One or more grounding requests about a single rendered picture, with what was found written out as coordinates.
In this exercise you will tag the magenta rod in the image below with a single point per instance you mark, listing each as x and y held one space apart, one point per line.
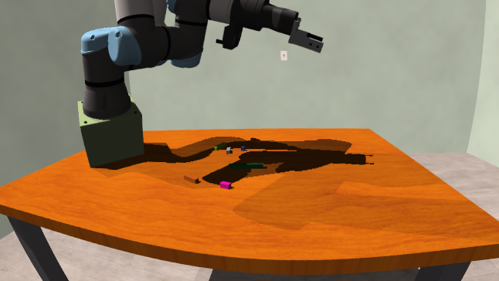
225 185

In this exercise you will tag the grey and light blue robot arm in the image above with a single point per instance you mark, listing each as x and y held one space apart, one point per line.
140 38

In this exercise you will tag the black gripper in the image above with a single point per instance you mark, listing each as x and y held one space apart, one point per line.
253 14

